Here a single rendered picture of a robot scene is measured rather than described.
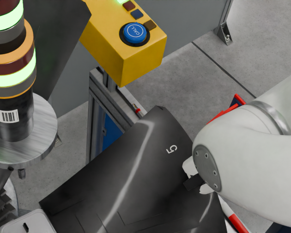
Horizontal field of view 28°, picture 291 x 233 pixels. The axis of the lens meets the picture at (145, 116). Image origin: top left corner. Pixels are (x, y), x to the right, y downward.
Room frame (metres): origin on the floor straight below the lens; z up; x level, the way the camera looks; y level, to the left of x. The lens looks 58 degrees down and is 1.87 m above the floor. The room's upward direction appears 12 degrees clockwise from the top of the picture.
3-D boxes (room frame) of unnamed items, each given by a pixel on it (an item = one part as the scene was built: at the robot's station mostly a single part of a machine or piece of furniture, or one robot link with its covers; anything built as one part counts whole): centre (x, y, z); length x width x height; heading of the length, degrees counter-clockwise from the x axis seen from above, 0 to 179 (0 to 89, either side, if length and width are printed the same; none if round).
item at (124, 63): (0.69, 0.08, 1.02); 0.16 x 0.10 x 0.11; 48
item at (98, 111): (0.71, 0.11, 0.39); 0.04 x 0.04 x 0.78; 48
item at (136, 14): (0.70, 0.05, 1.08); 0.02 x 0.02 x 0.01; 48
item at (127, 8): (0.72, 0.07, 1.08); 0.02 x 0.02 x 0.01; 48
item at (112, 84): (0.69, 0.08, 0.92); 0.03 x 0.03 x 0.12; 48
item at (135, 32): (0.66, 0.05, 1.08); 0.04 x 0.04 x 0.02
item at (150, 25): (0.68, 0.03, 1.08); 0.02 x 0.02 x 0.01; 48
